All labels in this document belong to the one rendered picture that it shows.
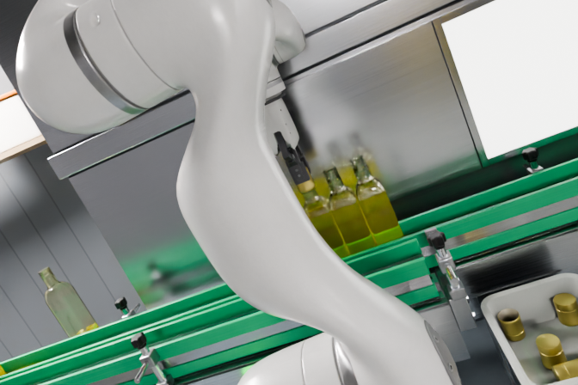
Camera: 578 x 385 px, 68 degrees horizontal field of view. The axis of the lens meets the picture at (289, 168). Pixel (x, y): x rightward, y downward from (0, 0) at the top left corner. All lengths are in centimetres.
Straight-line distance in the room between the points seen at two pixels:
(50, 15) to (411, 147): 76
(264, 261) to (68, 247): 332
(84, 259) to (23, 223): 50
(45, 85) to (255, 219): 20
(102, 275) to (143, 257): 247
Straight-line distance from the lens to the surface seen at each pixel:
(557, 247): 95
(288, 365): 47
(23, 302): 384
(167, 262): 121
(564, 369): 80
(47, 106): 41
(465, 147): 102
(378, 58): 95
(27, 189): 361
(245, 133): 35
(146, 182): 113
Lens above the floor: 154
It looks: 13 degrees down
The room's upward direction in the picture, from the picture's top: 25 degrees counter-clockwise
